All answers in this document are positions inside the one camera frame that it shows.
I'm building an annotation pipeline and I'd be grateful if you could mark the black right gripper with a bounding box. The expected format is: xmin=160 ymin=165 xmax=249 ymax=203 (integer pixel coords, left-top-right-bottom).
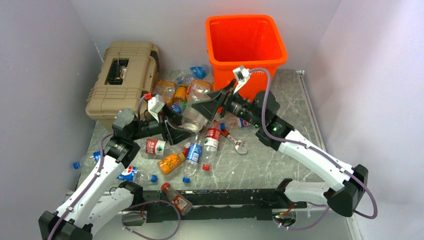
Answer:
xmin=191 ymin=79 xmax=263 ymax=128

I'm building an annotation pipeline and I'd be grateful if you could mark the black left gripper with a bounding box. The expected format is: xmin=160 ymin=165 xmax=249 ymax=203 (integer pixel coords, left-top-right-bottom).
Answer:
xmin=129 ymin=101 xmax=195 ymax=145

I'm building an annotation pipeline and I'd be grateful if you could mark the tan plastic toolbox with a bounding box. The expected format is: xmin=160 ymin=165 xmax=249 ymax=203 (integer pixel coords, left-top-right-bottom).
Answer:
xmin=85 ymin=41 xmax=160 ymax=131

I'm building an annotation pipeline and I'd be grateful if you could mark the pepsi bottle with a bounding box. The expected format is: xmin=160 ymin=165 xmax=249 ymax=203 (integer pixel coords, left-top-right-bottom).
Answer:
xmin=117 ymin=165 xmax=158 ymax=186
xmin=220 ymin=115 xmax=250 ymax=130

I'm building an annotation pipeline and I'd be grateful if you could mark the red cap bottle on rail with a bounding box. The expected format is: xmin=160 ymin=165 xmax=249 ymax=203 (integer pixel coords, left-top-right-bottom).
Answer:
xmin=161 ymin=182 xmax=193 ymax=216

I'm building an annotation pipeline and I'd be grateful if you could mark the small orange juice bottle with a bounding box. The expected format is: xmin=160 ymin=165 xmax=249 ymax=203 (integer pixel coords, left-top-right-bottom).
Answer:
xmin=173 ymin=83 xmax=188 ymax=106

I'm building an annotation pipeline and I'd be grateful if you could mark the clear bottle blue cap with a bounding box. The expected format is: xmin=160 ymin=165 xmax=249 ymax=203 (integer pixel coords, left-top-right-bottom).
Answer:
xmin=72 ymin=150 xmax=101 ymax=170

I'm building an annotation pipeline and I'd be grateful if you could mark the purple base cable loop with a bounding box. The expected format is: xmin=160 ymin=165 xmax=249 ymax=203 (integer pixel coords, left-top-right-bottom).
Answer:
xmin=120 ymin=199 xmax=182 ymax=240

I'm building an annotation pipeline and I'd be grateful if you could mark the large orange label bottle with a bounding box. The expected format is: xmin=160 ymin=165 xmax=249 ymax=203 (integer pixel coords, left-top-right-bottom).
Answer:
xmin=153 ymin=80 xmax=176 ymax=106

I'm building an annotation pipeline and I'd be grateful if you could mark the blue label water bottle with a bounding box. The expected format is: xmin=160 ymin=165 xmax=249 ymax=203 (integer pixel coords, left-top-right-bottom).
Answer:
xmin=182 ymin=133 xmax=203 ymax=184

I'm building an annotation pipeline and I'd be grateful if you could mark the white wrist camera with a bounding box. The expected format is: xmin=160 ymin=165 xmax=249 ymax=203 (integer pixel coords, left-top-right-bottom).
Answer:
xmin=144 ymin=93 xmax=166 ymax=122
xmin=232 ymin=65 xmax=251 ymax=94

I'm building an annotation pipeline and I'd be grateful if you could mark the orange bottle yellow cap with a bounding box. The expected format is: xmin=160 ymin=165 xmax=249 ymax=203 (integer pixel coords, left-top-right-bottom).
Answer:
xmin=157 ymin=152 xmax=186 ymax=175

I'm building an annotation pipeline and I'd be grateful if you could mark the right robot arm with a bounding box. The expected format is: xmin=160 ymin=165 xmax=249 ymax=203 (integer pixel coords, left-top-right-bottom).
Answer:
xmin=192 ymin=80 xmax=369 ymax=217

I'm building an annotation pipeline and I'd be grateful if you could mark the clear bottle blue label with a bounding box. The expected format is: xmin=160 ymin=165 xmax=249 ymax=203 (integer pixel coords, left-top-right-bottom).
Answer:
xmin=174 ymin=64 xmax=211 ymax=86

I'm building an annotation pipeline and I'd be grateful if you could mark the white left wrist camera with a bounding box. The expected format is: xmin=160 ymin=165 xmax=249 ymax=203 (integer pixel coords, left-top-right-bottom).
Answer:
xmin=144 ymin=93 xmax=166 ymax=122

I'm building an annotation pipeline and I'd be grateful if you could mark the red label bottle red cap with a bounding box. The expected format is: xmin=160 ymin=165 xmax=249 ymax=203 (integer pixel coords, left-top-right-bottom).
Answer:
xmin=138 ymin=138 xmax=188 ymax=157

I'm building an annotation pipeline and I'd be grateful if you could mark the large clear jar bottle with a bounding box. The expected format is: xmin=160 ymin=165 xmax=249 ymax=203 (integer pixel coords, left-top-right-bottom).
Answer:
xmin=181 ymin=90 xmax=211 ymax=132

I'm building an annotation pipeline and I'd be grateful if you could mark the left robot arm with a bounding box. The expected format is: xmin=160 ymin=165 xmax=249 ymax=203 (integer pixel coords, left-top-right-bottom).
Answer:
xmin=38 ymin=108 xmax=194 ymax=240

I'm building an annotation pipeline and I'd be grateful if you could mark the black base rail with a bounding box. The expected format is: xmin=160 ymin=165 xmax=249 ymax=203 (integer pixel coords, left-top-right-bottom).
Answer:
xmin=126 ymin=188 xmax=307 ymax=223

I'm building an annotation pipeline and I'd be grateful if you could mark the red label water bottle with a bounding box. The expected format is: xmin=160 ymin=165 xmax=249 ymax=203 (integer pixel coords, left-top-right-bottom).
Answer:
xmin=202 ymin=121 xmax=221 ymax=171

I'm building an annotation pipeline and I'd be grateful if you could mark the orange plastic bin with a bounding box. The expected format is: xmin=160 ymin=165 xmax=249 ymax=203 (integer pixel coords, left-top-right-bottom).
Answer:
xmin=205 ymin=14 xmax=288 ymax=90

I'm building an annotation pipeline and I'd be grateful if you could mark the crushed orange label bottle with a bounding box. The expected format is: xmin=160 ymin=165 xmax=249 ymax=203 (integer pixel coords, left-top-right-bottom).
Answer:
xmin=185 ymin=79 xmax=213 ymax=100

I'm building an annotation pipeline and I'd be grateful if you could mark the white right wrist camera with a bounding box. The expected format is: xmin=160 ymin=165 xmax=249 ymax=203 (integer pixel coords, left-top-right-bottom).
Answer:
xmin=232 ymin=65 xmax=251 ymax=94

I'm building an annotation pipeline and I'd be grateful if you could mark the red adjustable wrench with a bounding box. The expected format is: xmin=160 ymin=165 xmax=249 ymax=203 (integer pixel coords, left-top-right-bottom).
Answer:
xmin=220 ymin=128 xmax=248 ymax=155

